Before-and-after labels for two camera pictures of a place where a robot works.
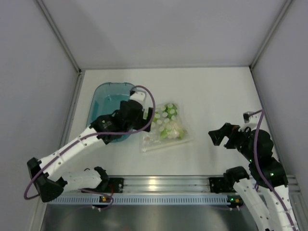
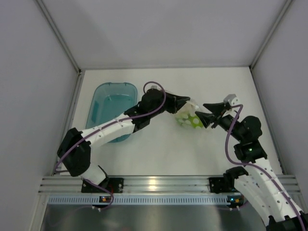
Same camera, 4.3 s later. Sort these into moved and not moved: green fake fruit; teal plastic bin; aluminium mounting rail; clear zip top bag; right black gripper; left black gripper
Moved: left black gripper; green fake fruit; clear zip top bag; right black gripper
Not moved: teal plastic bin; aluminium mounting rail
